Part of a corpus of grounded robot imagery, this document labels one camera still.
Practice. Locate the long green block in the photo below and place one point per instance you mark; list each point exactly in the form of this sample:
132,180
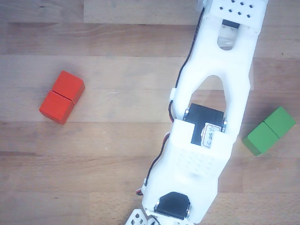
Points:
267,132

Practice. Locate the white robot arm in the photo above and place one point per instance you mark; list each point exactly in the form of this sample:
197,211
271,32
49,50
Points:
211,152

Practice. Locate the long red block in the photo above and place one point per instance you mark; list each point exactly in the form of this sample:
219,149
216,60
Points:
62,98

